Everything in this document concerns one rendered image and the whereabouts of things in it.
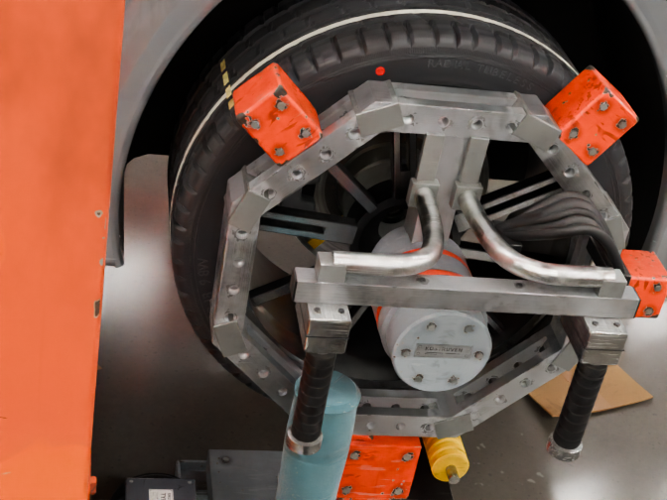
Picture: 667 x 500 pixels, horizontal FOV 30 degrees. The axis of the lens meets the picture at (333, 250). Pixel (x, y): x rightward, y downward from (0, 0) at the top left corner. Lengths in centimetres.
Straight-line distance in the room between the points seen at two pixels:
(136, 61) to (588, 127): 58
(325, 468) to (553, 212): 46
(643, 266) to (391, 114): 47
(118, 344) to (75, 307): 168
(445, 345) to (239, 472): 79
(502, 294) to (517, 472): 131
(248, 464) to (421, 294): 90
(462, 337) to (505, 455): 124
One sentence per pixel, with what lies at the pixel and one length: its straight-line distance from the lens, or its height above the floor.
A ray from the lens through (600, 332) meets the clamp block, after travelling 152.
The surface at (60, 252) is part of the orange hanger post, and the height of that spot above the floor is 112.
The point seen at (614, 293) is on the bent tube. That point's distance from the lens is 153.
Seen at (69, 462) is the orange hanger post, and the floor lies 86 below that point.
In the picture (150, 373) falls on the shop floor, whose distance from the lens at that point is 280.
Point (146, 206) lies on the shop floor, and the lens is 337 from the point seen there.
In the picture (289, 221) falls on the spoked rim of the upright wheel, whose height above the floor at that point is 86.
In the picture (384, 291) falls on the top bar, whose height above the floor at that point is 97.
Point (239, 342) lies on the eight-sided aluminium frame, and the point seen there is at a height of 74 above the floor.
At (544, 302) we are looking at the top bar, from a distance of 150.
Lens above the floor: 177
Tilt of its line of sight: 32 degrees down
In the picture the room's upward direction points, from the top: 11 degrees clockwise
